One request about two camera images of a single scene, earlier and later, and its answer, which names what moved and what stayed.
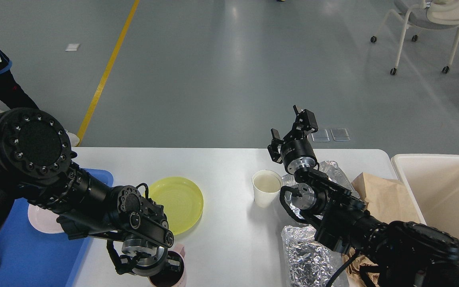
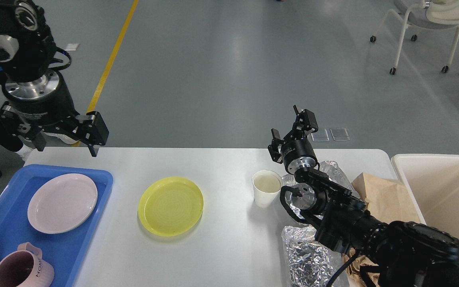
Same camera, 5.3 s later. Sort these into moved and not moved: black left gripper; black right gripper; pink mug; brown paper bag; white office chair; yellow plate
Moved: black left gripper; pink mug
Not moved: white office chair; yellow plate; black right gripper; brown paper bag
